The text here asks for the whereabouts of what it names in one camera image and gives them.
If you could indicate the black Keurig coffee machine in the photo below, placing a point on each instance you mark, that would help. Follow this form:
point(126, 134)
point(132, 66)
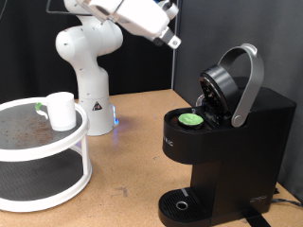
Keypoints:
point(246, 151)

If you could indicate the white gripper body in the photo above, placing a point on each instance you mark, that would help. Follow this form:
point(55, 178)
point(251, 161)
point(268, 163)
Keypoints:
point(145, 15)

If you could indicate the black curtain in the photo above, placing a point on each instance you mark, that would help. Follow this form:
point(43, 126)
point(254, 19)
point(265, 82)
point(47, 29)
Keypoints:
point(25, 63)

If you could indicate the clear water tank black lid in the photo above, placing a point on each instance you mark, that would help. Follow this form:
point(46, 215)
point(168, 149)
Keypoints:
point(241, 82)

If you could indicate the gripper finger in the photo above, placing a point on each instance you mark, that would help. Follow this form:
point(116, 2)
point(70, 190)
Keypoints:
point(172, 39)
point(158, 42)

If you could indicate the green-lidded coffee pod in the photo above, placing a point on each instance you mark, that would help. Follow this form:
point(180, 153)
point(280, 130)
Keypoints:
point(190, 119)

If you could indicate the black tape strip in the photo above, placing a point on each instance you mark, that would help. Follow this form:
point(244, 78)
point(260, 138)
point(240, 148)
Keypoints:
point(255, 219)

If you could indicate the white two-tier turntable shelf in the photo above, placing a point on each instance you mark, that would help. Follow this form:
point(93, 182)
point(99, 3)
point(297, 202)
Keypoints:
point(25, 132)

